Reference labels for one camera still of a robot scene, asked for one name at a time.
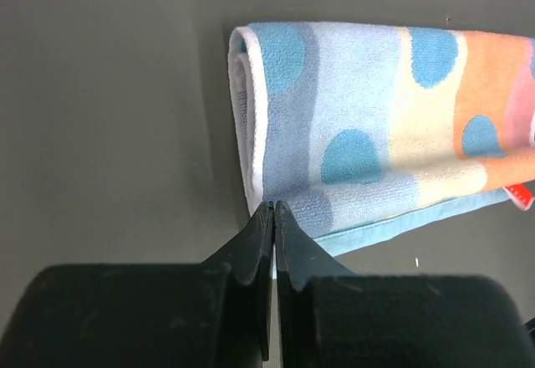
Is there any blue polka dot towel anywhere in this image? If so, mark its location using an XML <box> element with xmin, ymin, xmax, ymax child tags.
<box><xmin>228</xmin><ymin>22</ymin><xmax>534</xmax><ymax>256</ymax></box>

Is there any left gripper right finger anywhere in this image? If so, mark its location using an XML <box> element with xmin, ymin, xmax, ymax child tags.
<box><xmin>274</xmin><ymin>202</ymin><xmax>534</xmax><ymax>367</ymax></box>

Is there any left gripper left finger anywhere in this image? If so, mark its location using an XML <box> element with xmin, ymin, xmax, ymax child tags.
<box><xmin>1</xmin><ymin>202</ymin><xmax>274</xmax><ymax>367</ymax></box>

